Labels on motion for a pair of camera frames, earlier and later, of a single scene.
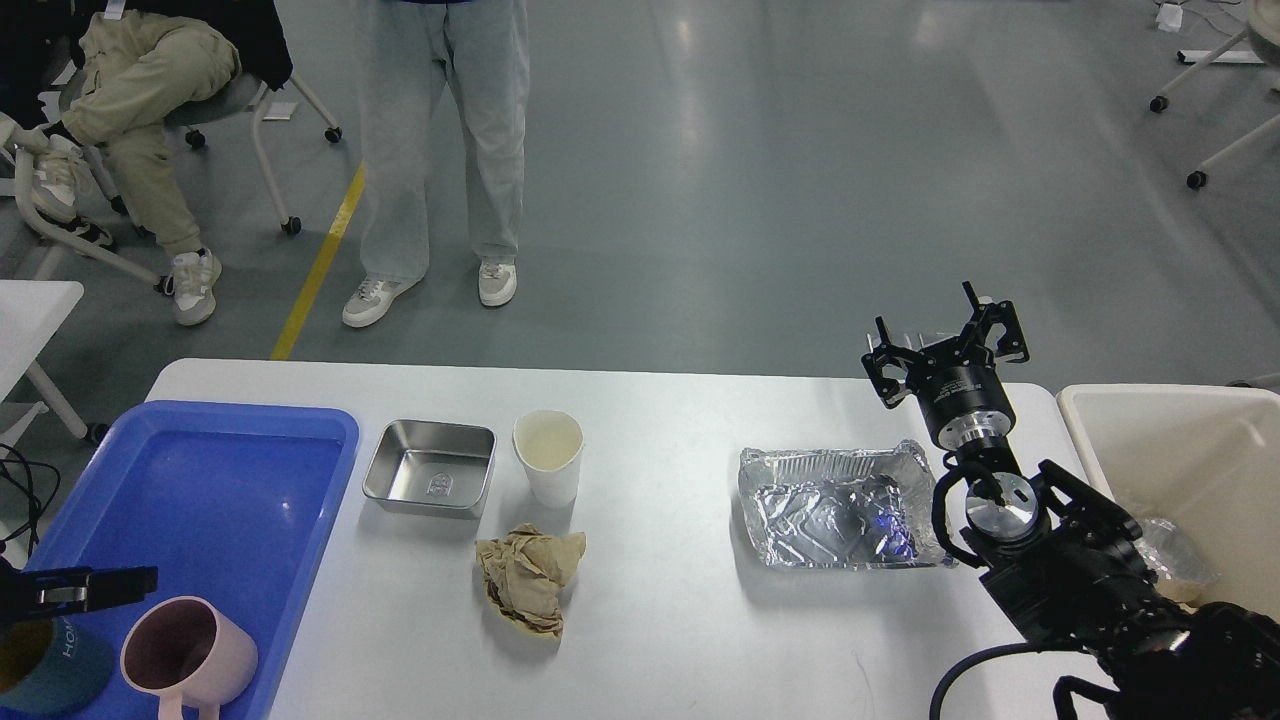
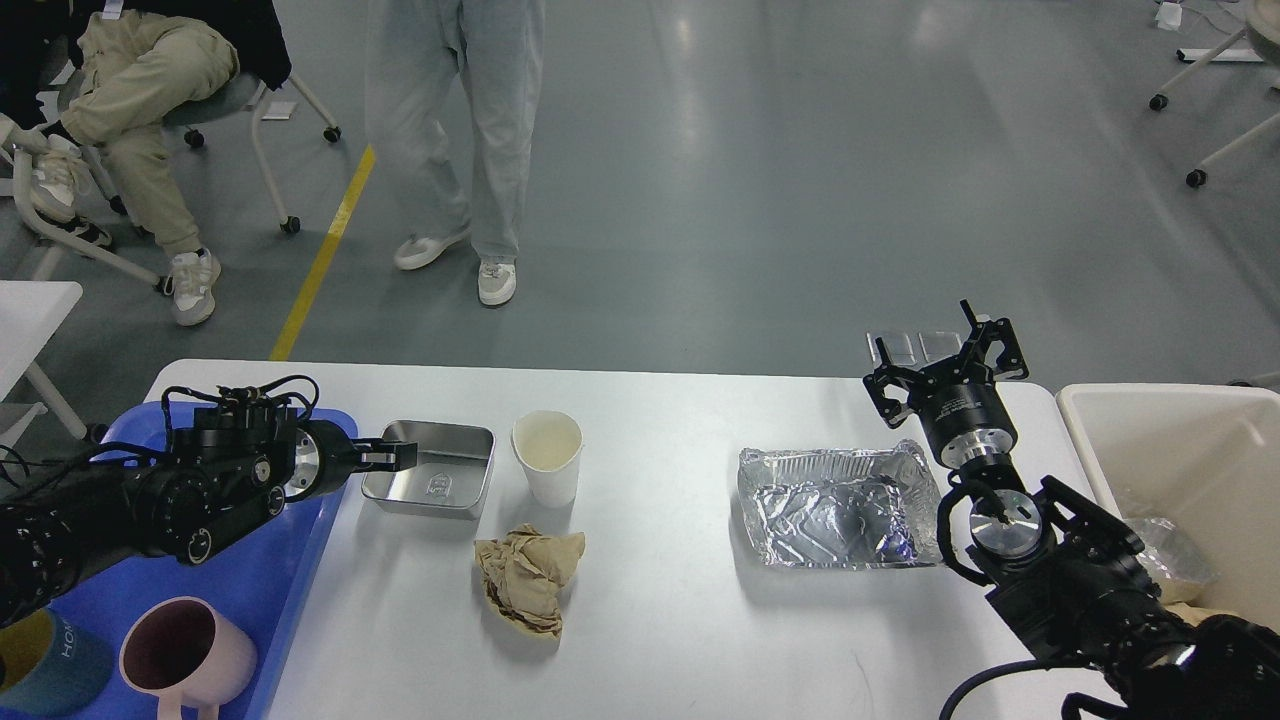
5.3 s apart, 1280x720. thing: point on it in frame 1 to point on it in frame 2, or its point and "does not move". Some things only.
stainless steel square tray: (432, 468) does not move
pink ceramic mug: (184, 650) does not move
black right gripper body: (962, 393) does not move
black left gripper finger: (88, 588) to (375, 455)
